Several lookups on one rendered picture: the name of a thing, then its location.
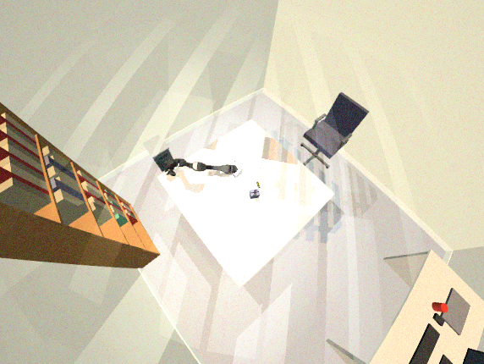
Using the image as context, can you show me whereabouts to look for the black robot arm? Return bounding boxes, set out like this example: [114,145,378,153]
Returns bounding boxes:
[164,158,238,174]

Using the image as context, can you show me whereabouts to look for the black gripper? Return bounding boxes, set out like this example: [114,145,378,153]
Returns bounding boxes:
[165,165,177,176]

